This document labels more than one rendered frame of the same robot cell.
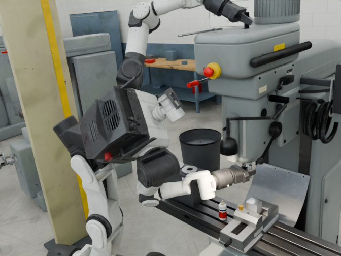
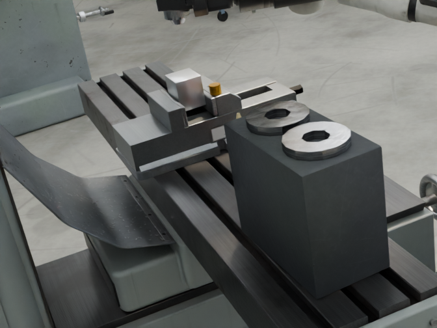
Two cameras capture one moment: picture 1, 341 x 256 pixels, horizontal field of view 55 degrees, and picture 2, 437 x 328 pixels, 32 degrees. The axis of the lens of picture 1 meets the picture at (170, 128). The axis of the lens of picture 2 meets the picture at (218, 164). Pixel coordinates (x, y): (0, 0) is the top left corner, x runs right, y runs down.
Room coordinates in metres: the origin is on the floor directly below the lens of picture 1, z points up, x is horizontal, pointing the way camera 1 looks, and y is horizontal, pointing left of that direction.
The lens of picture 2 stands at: (2.57, 0.25, 1.55)
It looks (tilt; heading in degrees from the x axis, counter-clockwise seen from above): 26 degrees down; 206
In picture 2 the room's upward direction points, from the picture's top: 10 degrees counter-clockwise
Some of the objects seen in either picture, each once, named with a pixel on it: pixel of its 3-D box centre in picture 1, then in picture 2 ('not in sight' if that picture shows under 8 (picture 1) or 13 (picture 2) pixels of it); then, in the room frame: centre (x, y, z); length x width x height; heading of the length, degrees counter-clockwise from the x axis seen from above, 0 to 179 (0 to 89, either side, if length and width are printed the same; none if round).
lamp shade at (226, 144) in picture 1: (228, 145); not in sight; (1.18, -0.22, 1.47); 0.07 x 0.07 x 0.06
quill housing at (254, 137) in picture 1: (247, 124); not in sight; (1.39, -0.35, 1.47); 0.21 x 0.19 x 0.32; 44
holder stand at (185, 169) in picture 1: (183, 182); (304, 189); (1.69, -0.05, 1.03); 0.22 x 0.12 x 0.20; 47
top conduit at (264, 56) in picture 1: (283, 53); not in sight; (1.31, -0.47, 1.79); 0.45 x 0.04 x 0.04; 134
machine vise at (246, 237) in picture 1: (250, 220); (205, 114); (1.34, -0.35, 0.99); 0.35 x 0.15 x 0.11; 135
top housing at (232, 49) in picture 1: (248, 48); not in sight; (1.40, -0.36, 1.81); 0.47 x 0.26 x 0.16; 134
